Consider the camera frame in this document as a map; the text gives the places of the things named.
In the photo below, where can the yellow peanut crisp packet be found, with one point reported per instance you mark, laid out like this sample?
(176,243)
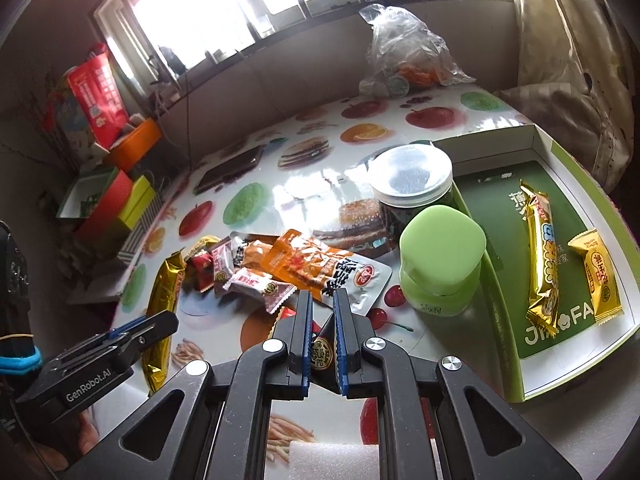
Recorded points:
(164,296)

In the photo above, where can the clear plastic bag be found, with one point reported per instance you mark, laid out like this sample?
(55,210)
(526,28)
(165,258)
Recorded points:
(405,55)

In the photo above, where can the pink white nougat candy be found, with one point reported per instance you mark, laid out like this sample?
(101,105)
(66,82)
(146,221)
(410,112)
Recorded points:
(260,286)

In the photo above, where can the beige floral curtain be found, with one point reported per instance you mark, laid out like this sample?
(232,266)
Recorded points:
(575,82)

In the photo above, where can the person's left hand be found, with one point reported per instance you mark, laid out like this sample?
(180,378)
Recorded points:
(56,449)

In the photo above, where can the red paper bag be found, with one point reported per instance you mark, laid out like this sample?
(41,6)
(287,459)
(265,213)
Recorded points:
(94,87)

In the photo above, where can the green glass jar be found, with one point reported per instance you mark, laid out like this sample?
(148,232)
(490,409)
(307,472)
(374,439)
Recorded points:
(441,253)

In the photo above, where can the white foam sheet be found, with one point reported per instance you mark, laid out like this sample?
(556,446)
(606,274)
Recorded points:
(587,421)

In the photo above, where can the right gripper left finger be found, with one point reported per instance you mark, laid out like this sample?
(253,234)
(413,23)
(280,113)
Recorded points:
(247,435)

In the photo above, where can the small yellow peanut candy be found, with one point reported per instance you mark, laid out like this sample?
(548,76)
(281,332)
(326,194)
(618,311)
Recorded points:
(600,275)

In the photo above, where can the clear jar white lid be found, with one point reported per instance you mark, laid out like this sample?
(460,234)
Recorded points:
(407,179)

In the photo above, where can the orange storage box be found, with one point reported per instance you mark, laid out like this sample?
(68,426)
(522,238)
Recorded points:
(130,149)

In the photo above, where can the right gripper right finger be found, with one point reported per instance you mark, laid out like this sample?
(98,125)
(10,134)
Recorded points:
(369,366)

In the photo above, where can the black smartphone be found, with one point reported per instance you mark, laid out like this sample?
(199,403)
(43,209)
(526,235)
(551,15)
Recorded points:
(230,169)

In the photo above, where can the long gold snack bar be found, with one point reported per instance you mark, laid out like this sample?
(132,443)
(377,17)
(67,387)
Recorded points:
(543,291)

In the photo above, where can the green gift box tray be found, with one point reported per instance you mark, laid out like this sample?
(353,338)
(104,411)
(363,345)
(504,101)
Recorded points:
(561,269)

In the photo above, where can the black white striped box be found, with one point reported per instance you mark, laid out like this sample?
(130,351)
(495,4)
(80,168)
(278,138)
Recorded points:
(136,237)

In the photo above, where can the yellow green box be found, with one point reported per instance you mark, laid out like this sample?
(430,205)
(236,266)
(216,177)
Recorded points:
(142,194)

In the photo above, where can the orange konjac snack pouch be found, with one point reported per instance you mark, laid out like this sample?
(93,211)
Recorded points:
(299,260)

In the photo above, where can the black red snack packet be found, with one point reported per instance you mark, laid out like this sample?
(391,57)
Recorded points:
(320,349)

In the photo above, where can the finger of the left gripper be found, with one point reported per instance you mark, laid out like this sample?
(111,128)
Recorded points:
(145,337)
(115,332)

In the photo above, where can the red dotted box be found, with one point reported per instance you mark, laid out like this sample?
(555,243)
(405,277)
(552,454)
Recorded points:
(94,201)

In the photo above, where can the red triangular snack packet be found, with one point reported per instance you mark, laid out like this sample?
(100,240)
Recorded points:
(202,270)

